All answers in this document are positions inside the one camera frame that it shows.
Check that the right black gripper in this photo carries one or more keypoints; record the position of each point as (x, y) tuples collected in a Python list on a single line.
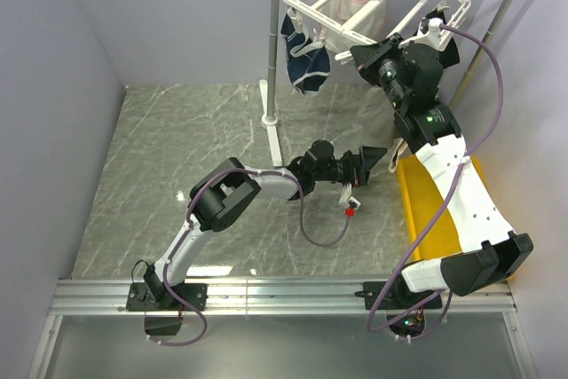
[(364, 56)]

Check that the white clip hanger frame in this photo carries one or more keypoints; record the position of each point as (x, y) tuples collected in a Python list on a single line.
[(396, 10)]

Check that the grey underwear beige waistband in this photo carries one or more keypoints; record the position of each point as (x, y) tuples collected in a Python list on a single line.
[(376, 115)]

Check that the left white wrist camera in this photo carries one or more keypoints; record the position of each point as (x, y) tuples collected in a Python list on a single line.
[(348, 202)]

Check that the aluminium mounting rail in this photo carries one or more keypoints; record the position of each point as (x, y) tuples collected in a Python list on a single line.
[(266, 296)]

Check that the navy blue underwear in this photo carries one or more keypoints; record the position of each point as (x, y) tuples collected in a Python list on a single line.
[(308, 64)]

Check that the white pink underwear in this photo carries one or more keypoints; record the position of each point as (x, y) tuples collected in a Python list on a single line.
[(341, 11)]

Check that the yellow plastic tray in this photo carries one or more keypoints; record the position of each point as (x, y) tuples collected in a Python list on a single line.
[(421, 200)]

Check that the black underwear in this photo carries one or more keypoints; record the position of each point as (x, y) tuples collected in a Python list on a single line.
[(450, 55)]

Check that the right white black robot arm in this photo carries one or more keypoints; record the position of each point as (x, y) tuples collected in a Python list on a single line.
[(434, 136)]

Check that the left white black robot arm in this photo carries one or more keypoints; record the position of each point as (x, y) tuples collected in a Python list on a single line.
[(218, 201)]

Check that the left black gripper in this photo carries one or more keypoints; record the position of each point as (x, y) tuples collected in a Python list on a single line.
[(367, 158)]

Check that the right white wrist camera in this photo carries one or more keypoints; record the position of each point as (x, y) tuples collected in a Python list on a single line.
[(429, 33)]

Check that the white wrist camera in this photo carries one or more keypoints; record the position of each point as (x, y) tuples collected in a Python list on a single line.
[(429, 33), (348, 202)]

